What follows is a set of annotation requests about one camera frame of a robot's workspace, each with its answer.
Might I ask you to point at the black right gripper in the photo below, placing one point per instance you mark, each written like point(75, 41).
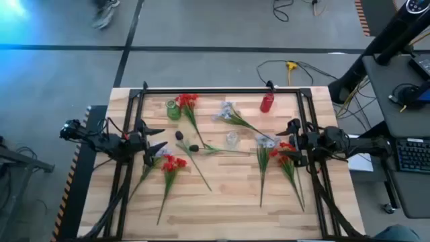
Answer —
point(307, 141)

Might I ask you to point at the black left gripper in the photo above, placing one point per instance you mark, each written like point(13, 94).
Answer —
point(137, 142)

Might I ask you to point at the black artificial tulip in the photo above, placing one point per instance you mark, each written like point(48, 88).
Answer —
point(193, 148)
point(179, 135)

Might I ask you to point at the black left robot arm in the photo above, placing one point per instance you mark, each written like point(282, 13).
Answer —
point(111, 144)

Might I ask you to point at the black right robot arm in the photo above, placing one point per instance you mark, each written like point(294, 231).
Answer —
point(363, 146)

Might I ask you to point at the green glass vase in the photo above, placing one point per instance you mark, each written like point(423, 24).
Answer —
point(173, 112)

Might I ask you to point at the red glass vase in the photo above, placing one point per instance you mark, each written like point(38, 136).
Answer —
point(267, 104)

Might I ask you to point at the clear glass vase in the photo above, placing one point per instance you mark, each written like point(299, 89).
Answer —
point(231, 139)

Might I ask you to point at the white paper sheet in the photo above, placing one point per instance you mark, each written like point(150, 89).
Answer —
point(361, 163)

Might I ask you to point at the yellow power plug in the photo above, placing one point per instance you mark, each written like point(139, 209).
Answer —
point(291, 65)

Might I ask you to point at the black platform striped edge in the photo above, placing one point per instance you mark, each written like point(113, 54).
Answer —
point(80, 188)

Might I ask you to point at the red flower bouquet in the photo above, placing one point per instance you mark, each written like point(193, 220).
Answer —
point(218, 90)

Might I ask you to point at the grey desk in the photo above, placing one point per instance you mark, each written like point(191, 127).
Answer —
point(386, 111)

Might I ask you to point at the black tower device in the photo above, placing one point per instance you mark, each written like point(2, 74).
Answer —
point(369, 60)

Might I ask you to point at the desk caster wheel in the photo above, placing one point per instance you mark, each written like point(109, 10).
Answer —
point(389, 208)

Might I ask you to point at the black computer keyboard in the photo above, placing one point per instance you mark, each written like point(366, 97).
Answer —
point(413, 156)

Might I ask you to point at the dark metal stand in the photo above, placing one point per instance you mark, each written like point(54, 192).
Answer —
point(20, 161)

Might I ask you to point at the person's shoe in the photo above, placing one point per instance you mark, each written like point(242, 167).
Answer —
point(105, 15)

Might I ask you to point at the person's knee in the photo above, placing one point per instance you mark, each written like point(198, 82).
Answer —
point(398, 234)

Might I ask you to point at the blue screen tablet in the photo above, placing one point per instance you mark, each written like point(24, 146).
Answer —
point(425, 95)

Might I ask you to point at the black slanted column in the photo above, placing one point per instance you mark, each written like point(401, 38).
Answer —
point(396, 48)

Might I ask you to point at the black desktop device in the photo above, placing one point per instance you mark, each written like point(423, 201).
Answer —
point(421, 65)

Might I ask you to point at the black mat striped edge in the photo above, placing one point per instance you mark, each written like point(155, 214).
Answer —
point(376, 17)

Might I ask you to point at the black frame clamp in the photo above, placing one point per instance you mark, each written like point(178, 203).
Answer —
point(145, 85)
point(269, 84)

